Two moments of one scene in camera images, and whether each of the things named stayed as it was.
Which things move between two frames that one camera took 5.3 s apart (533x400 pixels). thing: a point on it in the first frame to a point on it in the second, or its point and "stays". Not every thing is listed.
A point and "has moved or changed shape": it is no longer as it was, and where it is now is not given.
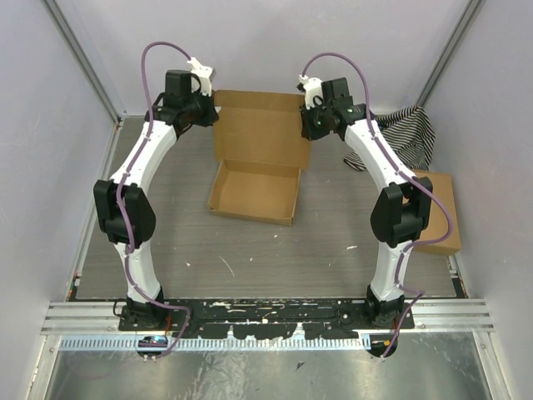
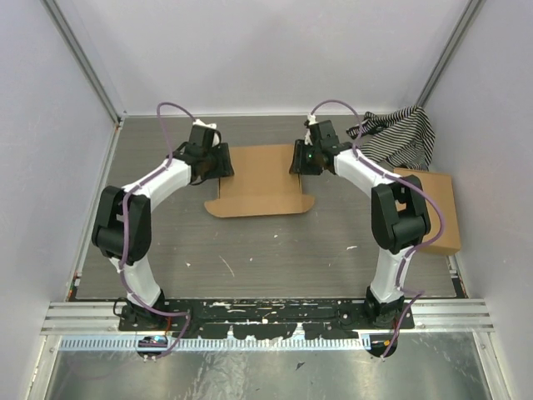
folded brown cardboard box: x=442 y=186 stays
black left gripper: x=212 y=116 to x=225 y=168
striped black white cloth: x=410 y=135 stays
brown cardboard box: x=259 y=138 has moved or changed shape
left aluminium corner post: x=84 y=60 stays
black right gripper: x=307 y=131 to x=299 y=163
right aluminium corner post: x=450 y=51 stays
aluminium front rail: x=430 y=317 stays
